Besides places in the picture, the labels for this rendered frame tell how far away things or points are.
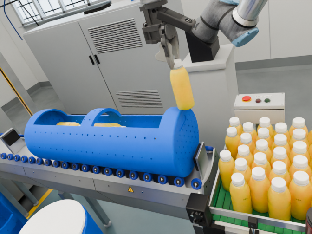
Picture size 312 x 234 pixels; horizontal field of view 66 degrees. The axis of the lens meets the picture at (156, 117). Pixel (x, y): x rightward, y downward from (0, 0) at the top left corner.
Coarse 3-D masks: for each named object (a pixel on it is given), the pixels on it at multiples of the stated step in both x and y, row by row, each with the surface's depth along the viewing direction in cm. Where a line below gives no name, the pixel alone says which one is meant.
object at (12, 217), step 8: (0, 192) 161; (0, 200) 156; (8, 200) 166; (0, 208) 175; (8, 208) 160; (16, 208) 170; (0, 216) 178; (8, 216) 180; (16, 216) 165; (24, 216) 176; (0, 224) 179; (8, 224) 157; (16, 224) 186; (24, 224) 170; (0, 232) 154; (8, 232) 157; (16, 232) 188
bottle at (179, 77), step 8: (176, 72) 81; (184, 72) 81; (176, 80) 81; (184, 80) 82; (176, 88) 83; (184, 88) 83; (176, 96) 85; (184, 96) 84; (192, 96) 86; (184, 104) 86; (192, 104) 87
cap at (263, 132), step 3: (261, 129) 92; (264, 129) 92; (267, 129) 91; (258, 132) 92; (261, 132) 91; (264, 132) 90; (267, 132) 90; (261, 135) 91; (264, 135) 90; (267, 135) 90
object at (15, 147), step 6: (6, 132) 161; (12, 132) 162; (0, 138) 158; (6, 138) 159; (12, 138) 162; (18, 138) 166; (6, 144) 160; (12, 144) 164; (18, 144) 167; (24, 144) 171; (12, 150) 164; (18, 150) 167
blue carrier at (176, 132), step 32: (32, 128) 124; (64, 128) 113; (96, 128) 103; (128, 128) 95; (160, 128) 89; (192, 128) 101; (64, 160) 122; (96, 160) 107; (128, 160) 97; (160, 160) 89; (192, 160) 102
